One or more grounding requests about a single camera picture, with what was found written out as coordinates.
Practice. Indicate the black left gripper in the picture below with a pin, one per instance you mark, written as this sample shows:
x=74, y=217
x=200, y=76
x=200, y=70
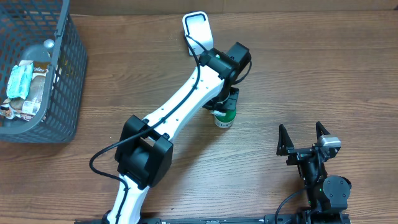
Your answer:
x=226, y=102

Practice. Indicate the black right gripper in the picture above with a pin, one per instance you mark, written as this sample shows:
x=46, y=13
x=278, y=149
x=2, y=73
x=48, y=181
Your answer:
x=296, y=154

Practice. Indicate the green lid white jar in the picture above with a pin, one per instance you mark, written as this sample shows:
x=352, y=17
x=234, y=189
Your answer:
x=224, y=119

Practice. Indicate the yellow oil bottle silver cap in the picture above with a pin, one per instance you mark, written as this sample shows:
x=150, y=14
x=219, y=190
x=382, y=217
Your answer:
x=39, y=52

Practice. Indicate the brown Pantree snack bag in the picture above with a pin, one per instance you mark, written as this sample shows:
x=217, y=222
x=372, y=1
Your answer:
x=28, y=108

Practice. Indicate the teal wet wipes pack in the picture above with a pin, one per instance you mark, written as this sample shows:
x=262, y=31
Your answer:
x=19, y=81

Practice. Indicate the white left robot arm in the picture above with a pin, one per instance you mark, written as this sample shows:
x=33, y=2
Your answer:
x=145, y=149

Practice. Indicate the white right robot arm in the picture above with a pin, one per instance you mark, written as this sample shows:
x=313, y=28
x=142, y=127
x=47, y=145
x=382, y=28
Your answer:
x=327, y=194

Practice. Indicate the white barcode scanner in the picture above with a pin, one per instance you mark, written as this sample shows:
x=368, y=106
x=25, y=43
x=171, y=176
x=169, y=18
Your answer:
x=197, y=25

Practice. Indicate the dark grey plastic basket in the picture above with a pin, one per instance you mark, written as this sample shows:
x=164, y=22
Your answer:
x=26, y=23

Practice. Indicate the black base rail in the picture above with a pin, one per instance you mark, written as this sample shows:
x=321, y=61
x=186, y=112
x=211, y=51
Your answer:
x=267, y=219

